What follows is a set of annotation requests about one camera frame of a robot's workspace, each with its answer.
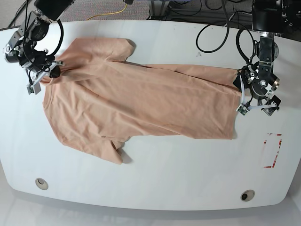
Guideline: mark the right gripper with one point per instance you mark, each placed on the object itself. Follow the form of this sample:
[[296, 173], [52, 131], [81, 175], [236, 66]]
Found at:
[[37, 64]]

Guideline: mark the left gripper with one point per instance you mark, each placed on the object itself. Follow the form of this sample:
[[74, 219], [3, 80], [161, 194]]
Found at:
[[257, 92]]

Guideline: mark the peach t-shirt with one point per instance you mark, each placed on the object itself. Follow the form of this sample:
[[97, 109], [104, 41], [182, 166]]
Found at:
[[100, 100]]

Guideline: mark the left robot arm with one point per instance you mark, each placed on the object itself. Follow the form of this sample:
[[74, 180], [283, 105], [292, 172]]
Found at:
[[267, 19]]

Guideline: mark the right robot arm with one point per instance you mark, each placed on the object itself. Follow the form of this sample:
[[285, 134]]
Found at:
[[36, 24]]

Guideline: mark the red tape rectangle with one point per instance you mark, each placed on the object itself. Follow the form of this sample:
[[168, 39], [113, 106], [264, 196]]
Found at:
[[270, 150]]

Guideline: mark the right table grommet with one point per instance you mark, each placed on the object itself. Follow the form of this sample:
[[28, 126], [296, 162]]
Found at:
[[247, 195]]

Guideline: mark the table grommet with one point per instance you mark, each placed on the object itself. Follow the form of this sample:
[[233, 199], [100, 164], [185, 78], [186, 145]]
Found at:
[[41, 184], [247, 195]]

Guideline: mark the left table grommet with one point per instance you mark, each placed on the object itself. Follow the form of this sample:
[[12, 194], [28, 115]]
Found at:
[[41, 184]]

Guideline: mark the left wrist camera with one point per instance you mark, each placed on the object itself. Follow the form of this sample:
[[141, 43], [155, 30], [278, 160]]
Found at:
[[242, 109]]

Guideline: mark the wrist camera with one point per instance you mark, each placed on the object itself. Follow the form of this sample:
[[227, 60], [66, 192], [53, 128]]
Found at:
[[242, 109], [33, 89]]

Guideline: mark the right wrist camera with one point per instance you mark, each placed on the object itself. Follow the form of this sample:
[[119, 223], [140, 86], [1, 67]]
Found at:
[[33, 89]]

